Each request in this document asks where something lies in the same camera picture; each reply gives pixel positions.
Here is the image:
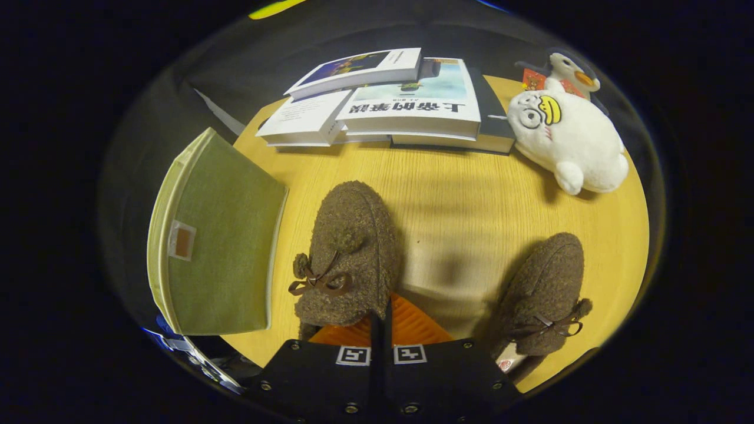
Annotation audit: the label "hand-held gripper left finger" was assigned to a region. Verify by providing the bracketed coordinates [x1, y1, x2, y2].
[246, 311, 387, 424]

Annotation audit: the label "printed picture sheets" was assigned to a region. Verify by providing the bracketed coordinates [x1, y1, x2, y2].
[143, 314, 245, 394]

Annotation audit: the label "book with pale landscape cover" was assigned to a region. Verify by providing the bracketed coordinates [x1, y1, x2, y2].
[336, 57, 482, 140]

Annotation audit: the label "green fabric storage box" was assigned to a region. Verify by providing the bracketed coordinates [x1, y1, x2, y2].
[147, 127, 290, 336]

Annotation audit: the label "brown fuzzy shoe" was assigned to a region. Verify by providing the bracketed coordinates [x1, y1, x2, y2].
[483, 232, 593, 386]
[288, 180, 404, 342]

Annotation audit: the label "white book with text cover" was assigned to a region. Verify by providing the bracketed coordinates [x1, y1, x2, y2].
[256, 88, 354, 148]

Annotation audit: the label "penguin plush toy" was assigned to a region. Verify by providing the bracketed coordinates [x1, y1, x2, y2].
[514, 47, 610, 115]

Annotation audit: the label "black book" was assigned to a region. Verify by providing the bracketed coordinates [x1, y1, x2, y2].
[391, 66, 517, 156]

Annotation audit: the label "white duck plush toy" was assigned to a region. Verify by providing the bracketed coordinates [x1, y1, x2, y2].
[507, 78, 630, 196]

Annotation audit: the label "book with blue picture cover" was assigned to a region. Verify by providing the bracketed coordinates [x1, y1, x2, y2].
[284, 48, 423, 101]

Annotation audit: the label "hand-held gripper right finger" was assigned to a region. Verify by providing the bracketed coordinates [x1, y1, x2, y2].
[385, 294, 522, 424]

